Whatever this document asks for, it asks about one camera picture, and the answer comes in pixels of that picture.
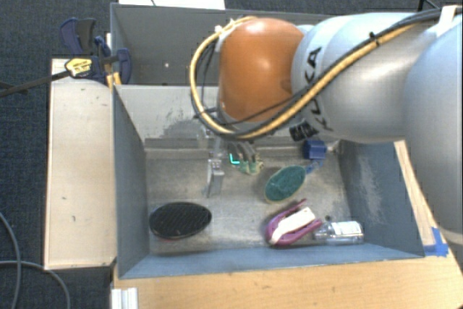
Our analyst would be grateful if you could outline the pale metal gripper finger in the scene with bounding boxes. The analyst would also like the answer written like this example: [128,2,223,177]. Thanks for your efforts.
[211,158,226,198]
[204,157,215,198]

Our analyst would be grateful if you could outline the pale wood flat board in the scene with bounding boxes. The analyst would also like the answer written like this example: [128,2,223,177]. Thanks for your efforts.
[43,59,119,271]

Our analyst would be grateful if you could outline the grey metal bin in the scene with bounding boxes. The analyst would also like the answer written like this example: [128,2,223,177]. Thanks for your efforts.
[109,2,427,280]

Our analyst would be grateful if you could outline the black oval mesh pad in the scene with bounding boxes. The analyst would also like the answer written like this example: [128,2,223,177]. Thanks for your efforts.
[148,201,213,241]

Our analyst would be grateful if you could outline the clear plastic bottle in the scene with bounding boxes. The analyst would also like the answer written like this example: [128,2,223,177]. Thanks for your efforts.
[312,215,365,246]

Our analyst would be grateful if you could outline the black cylinder on white bracket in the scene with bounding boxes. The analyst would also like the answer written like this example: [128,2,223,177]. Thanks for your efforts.
[288,121,320,143]

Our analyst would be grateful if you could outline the green oval scouring pad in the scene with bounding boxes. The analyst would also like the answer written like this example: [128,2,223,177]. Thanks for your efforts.
[263,164,307,204]

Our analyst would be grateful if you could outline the purple and white scrubber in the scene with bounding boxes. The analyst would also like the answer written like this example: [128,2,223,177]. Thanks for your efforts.
[265,198,323,248]

